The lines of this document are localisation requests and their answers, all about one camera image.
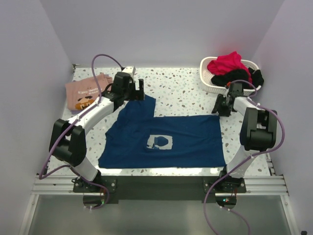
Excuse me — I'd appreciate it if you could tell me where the folded pink t shirt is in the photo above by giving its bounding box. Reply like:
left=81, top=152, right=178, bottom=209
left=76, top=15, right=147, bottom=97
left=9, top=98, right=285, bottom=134
left=65, top=77, right=99, bottom=112

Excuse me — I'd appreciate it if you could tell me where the black t shirt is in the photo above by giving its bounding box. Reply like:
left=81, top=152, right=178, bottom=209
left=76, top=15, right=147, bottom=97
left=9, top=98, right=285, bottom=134
left=211, top=68, right=264, bottom=88

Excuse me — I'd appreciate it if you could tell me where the aluminium frame rail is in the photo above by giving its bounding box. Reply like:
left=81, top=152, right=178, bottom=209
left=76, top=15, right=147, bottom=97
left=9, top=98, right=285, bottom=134
left=31, top=173, right=81, bottom=195

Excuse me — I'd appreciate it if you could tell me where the white plastic basket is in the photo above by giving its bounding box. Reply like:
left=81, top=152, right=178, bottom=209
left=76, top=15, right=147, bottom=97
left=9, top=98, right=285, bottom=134
left=200, top=57, right=264, bottom=96

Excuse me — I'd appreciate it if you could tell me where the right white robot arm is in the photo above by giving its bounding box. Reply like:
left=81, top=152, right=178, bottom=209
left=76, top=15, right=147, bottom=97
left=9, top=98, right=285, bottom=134
left=212, top=80, right=282, bottom=192

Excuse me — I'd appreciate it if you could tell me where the red t shirt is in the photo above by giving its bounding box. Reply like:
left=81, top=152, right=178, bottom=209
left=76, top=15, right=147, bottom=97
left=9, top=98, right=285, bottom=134
left=207, top=51, right=252, bottom=81

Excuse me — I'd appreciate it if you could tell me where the blue t shirt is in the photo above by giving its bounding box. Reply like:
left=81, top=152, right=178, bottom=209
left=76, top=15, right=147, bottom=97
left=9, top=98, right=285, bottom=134
left=98, top=96, right=226, bottom=169

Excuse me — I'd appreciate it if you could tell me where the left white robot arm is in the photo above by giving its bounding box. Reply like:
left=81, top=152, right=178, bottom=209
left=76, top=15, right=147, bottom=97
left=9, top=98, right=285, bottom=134
left=49, top=67, right=145, bottom=192

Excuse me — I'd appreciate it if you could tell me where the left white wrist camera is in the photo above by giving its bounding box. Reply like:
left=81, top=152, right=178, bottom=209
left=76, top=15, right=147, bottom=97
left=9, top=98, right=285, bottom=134
left=122, top=66, right=136, bottom=78

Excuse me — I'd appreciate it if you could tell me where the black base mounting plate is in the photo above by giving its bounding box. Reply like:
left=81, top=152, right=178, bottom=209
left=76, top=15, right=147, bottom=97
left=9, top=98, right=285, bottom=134
left=73, top=175, right=246, bottom=204

